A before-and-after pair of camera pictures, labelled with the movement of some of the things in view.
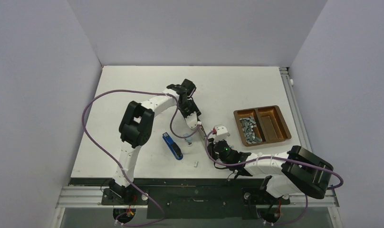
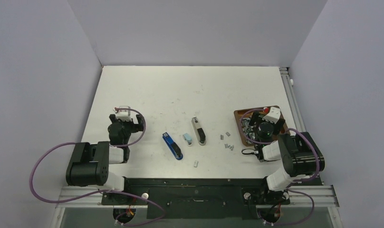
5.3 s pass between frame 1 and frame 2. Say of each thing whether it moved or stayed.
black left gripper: moved
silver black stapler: moved
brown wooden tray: stayed
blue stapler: stayed
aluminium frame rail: stayed
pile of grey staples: stayed
